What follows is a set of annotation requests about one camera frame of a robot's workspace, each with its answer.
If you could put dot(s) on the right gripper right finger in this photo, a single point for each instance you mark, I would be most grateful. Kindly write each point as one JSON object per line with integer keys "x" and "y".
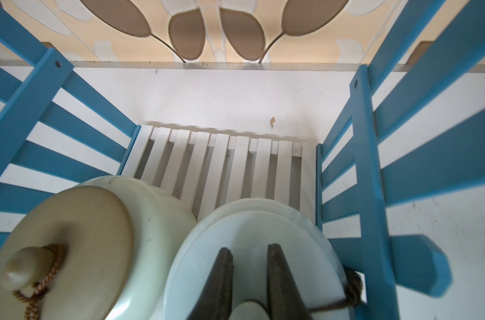
{"x": 283, "y": 298}

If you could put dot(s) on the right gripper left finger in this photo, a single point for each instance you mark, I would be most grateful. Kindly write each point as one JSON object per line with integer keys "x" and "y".
{"x": 215, "y": 301}

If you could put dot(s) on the pale blue round jar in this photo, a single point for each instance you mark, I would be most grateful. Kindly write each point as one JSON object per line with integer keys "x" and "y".
{"x": 247, "y": 227}

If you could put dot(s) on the cream jar with tassel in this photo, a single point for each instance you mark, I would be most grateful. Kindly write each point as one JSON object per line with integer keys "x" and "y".
{"x": 100, "y": 250}

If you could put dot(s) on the blue white wooden shelf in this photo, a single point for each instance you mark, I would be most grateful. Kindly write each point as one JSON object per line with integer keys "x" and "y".
{"x": 57, "y": 132}

